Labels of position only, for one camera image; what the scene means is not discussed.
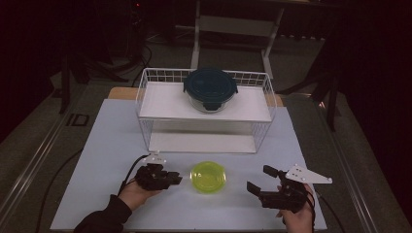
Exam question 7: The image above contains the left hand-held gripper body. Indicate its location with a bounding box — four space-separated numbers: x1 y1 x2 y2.
133 150 173 192

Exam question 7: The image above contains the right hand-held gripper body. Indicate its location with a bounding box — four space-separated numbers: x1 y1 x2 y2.
257 163 334 215

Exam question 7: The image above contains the yellow-green plastic bowl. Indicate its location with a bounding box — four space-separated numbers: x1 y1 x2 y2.
189 160 227 195

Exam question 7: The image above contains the white wire shelf rack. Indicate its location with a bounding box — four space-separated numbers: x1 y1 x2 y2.
135 67 278 154

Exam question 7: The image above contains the dark blue lidded glass container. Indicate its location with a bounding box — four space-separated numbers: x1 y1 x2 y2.
183 67 239 115

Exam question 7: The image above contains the person's left hand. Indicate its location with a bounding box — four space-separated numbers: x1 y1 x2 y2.
118 178 163 212

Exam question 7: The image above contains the person's right hand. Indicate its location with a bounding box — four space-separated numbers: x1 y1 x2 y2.
275 183 316 233

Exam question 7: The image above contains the light blue table mat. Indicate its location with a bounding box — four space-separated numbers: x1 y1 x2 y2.
50 98 328 231

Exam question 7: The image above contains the black metal stand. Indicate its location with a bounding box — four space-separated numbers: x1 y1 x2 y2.
58 45 129 115
277 57 343 132

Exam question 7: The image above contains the left hand-held gripper cable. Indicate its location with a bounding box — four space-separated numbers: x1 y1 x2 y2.
117 154 151 197

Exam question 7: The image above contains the silver floor rail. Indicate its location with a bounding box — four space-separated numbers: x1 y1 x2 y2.
310 96 382 233
0 84 90 224

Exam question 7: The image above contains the black floor cable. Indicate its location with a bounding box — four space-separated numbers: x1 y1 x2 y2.
33 148 85 233

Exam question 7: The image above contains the black cable bundle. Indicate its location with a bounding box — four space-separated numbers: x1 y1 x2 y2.
130 43 154 87

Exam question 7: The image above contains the white metal desk frame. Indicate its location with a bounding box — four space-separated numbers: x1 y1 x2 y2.
189 0 287 80

